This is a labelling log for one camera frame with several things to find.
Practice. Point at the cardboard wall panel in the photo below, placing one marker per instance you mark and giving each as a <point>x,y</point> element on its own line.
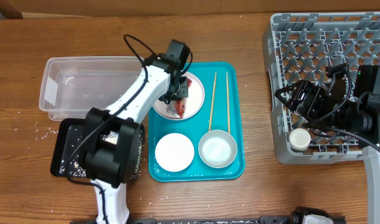
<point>103,8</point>

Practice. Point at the right wooden chopstick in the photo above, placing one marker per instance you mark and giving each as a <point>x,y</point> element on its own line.
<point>228,103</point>

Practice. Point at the white round plate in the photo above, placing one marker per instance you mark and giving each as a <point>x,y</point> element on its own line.
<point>194,102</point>

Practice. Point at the grey small bowl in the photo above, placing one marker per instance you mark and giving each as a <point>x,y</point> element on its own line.
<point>217,149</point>

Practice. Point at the pink small bowl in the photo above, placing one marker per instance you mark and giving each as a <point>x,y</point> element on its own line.
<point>174,152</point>

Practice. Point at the white tissue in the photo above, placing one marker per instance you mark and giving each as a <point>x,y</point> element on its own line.
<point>171,110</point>

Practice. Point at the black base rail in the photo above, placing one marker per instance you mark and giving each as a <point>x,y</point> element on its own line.
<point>300,215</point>

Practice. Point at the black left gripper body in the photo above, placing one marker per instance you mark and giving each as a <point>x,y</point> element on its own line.
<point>183,91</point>

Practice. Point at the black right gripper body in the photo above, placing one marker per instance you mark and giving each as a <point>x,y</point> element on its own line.
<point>318,104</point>

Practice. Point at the wooden chopstick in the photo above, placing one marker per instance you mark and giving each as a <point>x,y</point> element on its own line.
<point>228,103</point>
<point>212,102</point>

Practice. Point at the white cup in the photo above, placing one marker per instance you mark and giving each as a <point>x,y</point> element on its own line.
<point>299,139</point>

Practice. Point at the clear plastic bin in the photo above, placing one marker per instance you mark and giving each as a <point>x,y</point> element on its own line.
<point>71,86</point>

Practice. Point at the grey dishwasher rack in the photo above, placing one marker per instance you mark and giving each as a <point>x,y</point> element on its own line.
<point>299,46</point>

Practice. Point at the black rectangular tray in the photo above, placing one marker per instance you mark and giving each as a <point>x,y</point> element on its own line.
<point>65,158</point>

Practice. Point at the red foil wrapper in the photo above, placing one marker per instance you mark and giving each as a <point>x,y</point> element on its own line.
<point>181,104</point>

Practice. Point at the teal plastic tray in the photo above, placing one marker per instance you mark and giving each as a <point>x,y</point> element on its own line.
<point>197,126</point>

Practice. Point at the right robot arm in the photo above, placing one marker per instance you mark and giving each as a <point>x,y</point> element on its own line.
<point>342,107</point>

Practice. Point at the left wooden chopstick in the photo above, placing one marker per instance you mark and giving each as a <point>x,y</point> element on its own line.
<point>212,102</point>

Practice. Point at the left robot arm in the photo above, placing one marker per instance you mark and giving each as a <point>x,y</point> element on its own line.
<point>110,152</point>

